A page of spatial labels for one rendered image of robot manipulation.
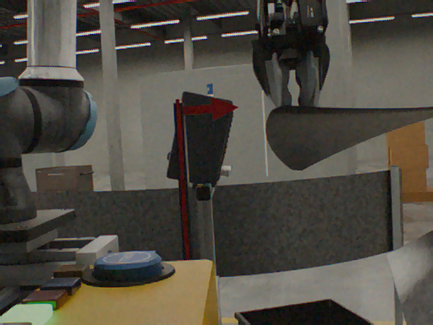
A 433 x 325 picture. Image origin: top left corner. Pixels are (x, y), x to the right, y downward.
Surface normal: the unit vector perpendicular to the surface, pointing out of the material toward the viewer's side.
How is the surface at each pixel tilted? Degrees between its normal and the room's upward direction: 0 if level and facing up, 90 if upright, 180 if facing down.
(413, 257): 55
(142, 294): 0
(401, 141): 90
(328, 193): 90
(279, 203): 90
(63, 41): 96
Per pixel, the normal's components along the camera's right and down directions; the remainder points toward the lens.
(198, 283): -0.06, -1.00
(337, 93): -0.26, 0.07
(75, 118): 0.81, 0.08
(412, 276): -0.72, -0.50
